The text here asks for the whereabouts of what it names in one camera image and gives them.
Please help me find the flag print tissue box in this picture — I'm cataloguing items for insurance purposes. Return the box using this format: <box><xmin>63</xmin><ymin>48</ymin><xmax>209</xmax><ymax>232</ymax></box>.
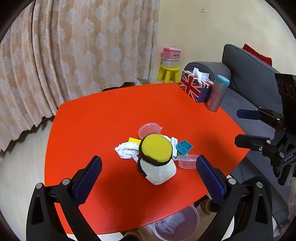
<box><xmin>179</xmin><ymin>70</ymin><xmax>214</xmax><ymax>103</ymax></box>

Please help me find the yellow and white cloth pouch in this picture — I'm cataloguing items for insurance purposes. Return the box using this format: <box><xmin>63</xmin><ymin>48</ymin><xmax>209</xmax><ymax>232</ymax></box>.
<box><xmin>137</xmin><ymin>134</ymin><xmax>177</xmax><ymax>185</ymax></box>

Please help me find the white tissue in box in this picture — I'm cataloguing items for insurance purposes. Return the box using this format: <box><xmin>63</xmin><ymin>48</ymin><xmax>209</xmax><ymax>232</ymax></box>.
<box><xmin>193</xmin><ymin>67</ymin><xmax>210</xmax><ymax>81</ymax></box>

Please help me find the crumpled white tissue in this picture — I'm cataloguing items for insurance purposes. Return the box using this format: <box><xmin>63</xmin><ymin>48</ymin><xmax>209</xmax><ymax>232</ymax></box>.
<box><xmin>114</xmin><ymin>141</ymin><xmax>140</xmax><ymax>160</ymax></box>

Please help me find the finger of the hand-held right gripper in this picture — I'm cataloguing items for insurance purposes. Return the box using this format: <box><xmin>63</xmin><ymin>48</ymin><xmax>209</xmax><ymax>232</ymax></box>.
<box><xmin>234</xmin><ymin>134</ymin><xmax>286</xmax><ymax>158</ymax></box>
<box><xmin>236</xmin><ymin>107</ymin><xmax>284</xmax><ymax>127</ymax></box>

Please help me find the white storage box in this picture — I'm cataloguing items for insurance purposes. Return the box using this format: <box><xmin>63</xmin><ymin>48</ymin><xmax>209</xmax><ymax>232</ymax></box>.
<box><xmin>161</xmin><ymin>57</ymin><xmax>180</xmax><ymax>69</ymax></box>

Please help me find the grey bottle teal lid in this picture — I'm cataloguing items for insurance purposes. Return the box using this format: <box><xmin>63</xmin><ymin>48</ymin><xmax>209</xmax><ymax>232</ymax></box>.
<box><xmin>205</xmin><ymin>75</ymin><xmax>230</xmax><ymax>112</ymax></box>

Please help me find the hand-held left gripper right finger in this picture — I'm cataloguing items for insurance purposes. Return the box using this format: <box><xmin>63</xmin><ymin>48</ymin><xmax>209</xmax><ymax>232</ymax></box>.
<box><xmin>196</xmin><ymin>155</ymin><xmax>274</xmax><ymax>241</ymax></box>

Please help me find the teal cube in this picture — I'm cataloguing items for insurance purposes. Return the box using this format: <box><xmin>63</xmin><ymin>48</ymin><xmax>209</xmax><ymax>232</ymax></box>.
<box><xmin>176</xmin><ymin>140</ymin><xmax>193</xmax><ymax>155</ymax></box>

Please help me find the clear plastic bin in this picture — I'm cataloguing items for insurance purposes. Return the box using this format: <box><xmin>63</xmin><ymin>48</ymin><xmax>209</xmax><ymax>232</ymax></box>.
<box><xmin>153</xmin><ymin>204</ymin><xmax>200</xmax><ymax>241</ymax></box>

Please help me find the crumpled white paper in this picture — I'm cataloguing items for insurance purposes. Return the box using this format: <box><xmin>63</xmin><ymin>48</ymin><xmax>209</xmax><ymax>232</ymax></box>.
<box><xmin>159</xmin><ymin>213</ymin><xmax>185</xmax><ymax>233</ymax></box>

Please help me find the pink storage box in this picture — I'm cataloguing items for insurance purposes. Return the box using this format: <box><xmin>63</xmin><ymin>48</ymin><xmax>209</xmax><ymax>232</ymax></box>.
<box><xmin>163</xmin><ymin>47</ymin><xmax>182</xmax><ymax>61</ymax></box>

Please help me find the yellow plastic stool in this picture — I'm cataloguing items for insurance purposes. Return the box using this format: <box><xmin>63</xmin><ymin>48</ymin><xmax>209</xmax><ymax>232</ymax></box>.
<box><xmin>158</xmin><ymin>65</ymin><xmax>181</xmax><ymax>82</ymax></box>

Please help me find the beige patterned curtain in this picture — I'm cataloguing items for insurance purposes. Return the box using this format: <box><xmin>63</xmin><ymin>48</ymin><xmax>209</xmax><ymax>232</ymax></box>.
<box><xmin>0</xmin><ymin>0</ymin><xmax>161</xmax><ymax>158</ymax></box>

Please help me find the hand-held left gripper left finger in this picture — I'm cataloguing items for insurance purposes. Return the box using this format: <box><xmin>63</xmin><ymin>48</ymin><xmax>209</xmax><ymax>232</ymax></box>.
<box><xmin>26</xmin><ymin>156</ymin><xmax>102</xmax><ymax>241</ymax></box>

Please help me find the red cushion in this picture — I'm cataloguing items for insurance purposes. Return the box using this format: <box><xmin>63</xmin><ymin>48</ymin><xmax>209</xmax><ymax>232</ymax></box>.
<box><xmin>242</xmin><ymin>44</ymin><xmax>273</xmax><ymax>66</ymax></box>

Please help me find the grey sofa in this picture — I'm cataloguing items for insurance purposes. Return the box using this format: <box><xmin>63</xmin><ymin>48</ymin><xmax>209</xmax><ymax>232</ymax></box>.
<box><xmin>184</xmin><ymin>44</ymin><xmax>296</xmax><ymax>193</ymax></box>

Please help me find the red table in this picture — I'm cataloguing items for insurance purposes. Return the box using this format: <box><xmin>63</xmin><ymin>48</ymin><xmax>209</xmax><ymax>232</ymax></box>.
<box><xmin>44</xmin><ymin>82</ymin><xmax>251</xmax><ymax>235</ymax></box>

